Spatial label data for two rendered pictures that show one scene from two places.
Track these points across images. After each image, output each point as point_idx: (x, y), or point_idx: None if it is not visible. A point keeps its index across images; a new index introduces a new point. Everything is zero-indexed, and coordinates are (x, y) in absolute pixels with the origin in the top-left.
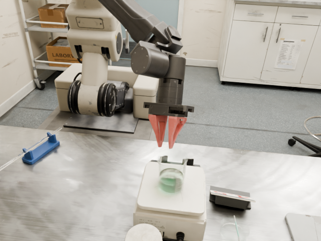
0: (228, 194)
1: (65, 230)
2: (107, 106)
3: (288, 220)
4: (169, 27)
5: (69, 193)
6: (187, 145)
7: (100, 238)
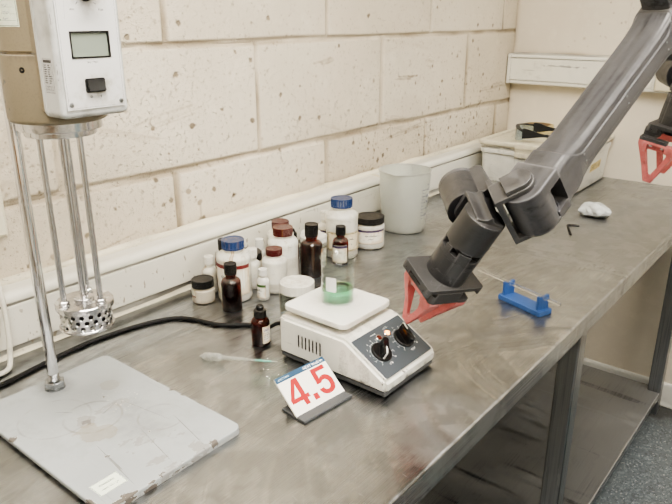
0: (310, 375)
1: None
2: None
3: (229, 420)
4: (516, 170)
5: None
6: (471, 419)
7: None
